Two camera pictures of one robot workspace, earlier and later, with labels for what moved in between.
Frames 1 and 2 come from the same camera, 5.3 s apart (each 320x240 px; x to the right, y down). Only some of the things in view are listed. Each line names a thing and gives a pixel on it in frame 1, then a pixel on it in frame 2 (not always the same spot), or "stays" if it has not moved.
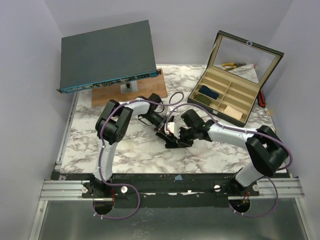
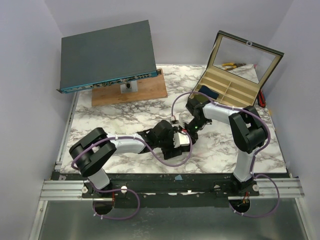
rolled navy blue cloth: x=207 y=91 stays
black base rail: x=165 y=190 stays
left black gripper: x=161 y=124 -> x=168 y=153
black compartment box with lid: x=229 y=87 stays
